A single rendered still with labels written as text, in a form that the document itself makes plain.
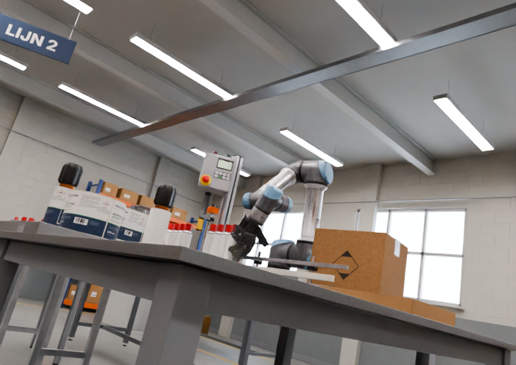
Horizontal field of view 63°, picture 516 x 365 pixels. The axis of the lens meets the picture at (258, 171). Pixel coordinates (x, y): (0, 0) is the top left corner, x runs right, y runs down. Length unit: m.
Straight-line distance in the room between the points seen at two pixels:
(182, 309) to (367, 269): 1.07
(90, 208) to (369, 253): 1.00
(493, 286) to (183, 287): 6.45
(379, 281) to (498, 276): 5.40
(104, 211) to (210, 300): 0.94
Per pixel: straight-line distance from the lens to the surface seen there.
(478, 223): 7.20
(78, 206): 1.59
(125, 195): 9.41
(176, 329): 0.65
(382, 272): 1.62
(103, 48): 6.47
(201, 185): 2.20
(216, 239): 1.92
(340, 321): 0.94
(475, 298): 7.00
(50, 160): 9.67
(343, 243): 1.69
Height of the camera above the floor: 0.77
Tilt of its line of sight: 17 degrees up
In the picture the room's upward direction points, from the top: 12 degrees clockwise
